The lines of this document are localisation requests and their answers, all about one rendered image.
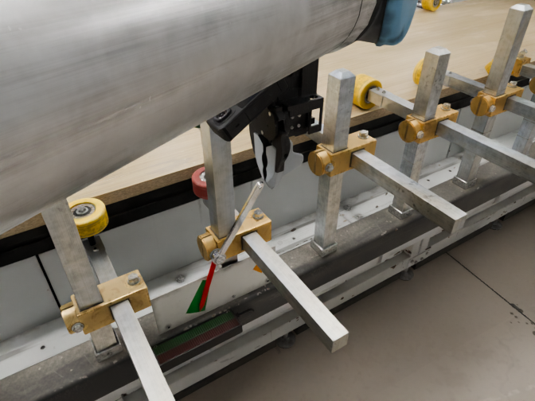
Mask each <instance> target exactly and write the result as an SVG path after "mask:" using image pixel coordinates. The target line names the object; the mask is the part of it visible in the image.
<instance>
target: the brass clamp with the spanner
mask: <svg viewBox="0 0 535 401"><path fill-rule="evenodd" d="M257 209H259V208H255V209H253V210H251V211H249V213H248V215H247V216H246V218H245V220H244V222H243V223H242V225H241V227H240V229H239V231H238V232H237V234H236V236H235V237H234V239H233V241H232V242H231V244H230V245H229V247H228V249H227V251H226V252H225V254H226V259H228V258H230V257H233V256H234V255H238V254H240V253H242V252H244V251H245V250H244V249H243V243H242V237H243V236H246V235H248V234H251V233H253V232H257V233H258V234H259V235H260V236H261V237H262V239H263V240H264V241H265V242H268V241H270V240H271V220H270V219H269V218H268V217H267V216H266V215H265V214H264V213H263V214H264V218H263V219H261V220H255V219H254V218H253V214H254V211H255V210H257ZM205 230H206V233H204V234H201V235H199V236H198V237H197V245H198V248H199V250H200V253H201V255H202V256H203V258H204V259H205V260H206V261H209V260H211V258H210V257H209V256H210V253H211V252H212V251H213V250H214V249H217V248H220V249H221V246H222V244H223V243H224V241H225V239H226V237H227V236H224V237H222V238H220V239H219V238H218V237H217V235H216V234H215V233H214V231H213V230H212V229H211V226H208V227H206V228H205Z"/></svg>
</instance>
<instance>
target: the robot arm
mask: <svg viewBox="0 0 535 401"><path fill-rule="evenodd" d="M417 2H418V0H0V235H1V234H3V233H4V232H7V231H9V230H10V229H11V228H14V227H16V226H18V225H19V224H21V223H23V222H25V221H26V220H28V219H30V218H32V217H34V216H36V215H37V214H39V213H41V212H43V211H45V210H46V209H48V208H50V207H52V206H54V205H55V204H57V203H59V202H61V201H62V200H64V199H66V198H68V197H70V196H71V195H73V194H75V193H77V192H79V191H80V190H82V189H84V188H86V187H88V186H89V185H91V184H93V183H95V182H97V181H98V180H100V179H102V178H104V177H106V176H107V175H109V174H111V173H113V172H115V171H116V170H118V169H120V168H122V167H124V166H125V165H127V164H129V163H131V162H133V161H134V160H136V159H138V158H140V157H142V156H143V155H145V154H148V153H149V152H151V151H152V150H155V149H156V148H158V147H160V146H162V145H163V144H165V143H167V142H169V141H170V140H172V139H174V138H176V137H177V136H179V135H181V134H184V133H185V132H186V131H188V130H191V129H192V128H194V127H196V126H198V125H199V124H201V123H203V122H205V121H206V122H207V124H208V125H209V127H210V128H211V129H212V131H213V132H214V133H215V134H217V135H218V136H219V137H221V138H222V139H224V140H225V141H227V142H231V141H232V140H233V139H234V138H235V137H236V136H237V135H238V134H239V133H240V132H241V131H242V130H243V129H244V128H245V127H246V126H247V125H248V124H249V134H250V138H251V141H252V148H253V152H254V155H255V156H256V162H257V165H258V167H259V170H260V173H261V176H262V178H263V180H264V182H265V183H266V184H267V186H268V187H269V188H271V189H274V188H275V187H276V186H277V185H278V184H279V183H280V180H281V179H282V177H283V176H284V175H285V174H287V173H289V172H291V171H292V170H293V169H296V168H297V167H299V166H300V165H301V164H302V163H303V155H302V154H300V153H296V152H293V143H292V141H291V140H290V139H289V137H291V136H295V137H296V136H299V135H302V134H306V133H308V134H313V133H316V132H319V131H321V130H322V112H323V102H324V97H322V96H320V95H318V94H317V83H318V62H319V58H320V57H322V56H324V55H326V54H328V53H334V52H337V51H338V50H340V49H343V48H345V47H346V46H348V45H351V44H353V43H354V42H355V41H364V42H369V43H374V44H375V45H376V46H378V47H380V46H382V45H397V44H399V43H400V42H402V41H403V39H404V37H405V36H406V34H407V32H408V30H409V27H410V25H411V23H412V19H413V16H414V13H415V11H416V6H417ZM310 98H312V99H310ZM314 98H316V99H314ZM318 108H320V111H319V121H318V124H316V125H313V126H311V124H314V120H315V117H313V116H312V110H314V109H318Z"/></svg>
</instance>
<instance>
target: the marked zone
mask: <svg viewBox="0 0 535 401"><path fill-rule="evenodd" d="M205 283H206V280H202V282H201V285H200V286H199V288H198V290H197V293H196V294H195V296H194V298H193V300H192V302H191V304H190V306H189V308H188V310H187V312H186V313H197V312H201V311H205V307H206V302H207V298H208V294H209V292H208V294H207V298H206V300H205V304H204V306H203V308H202V309H201V311H200V309H199V304H200V301H201V296H202V293H203V290H204V288H205Z"/></svg>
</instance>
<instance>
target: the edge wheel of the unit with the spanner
mask: <svg viewBox="0 0 535 401"><path fill-rule="evenodd" d="M192 184H193V192H194V194H195V195H196V196H197V197H200V198H201V199H205V200H208V195H207V187H206V179H205V167H201V168H200V169H198V170H196V171H195V172H194V173H193V175H192Z"/></svg>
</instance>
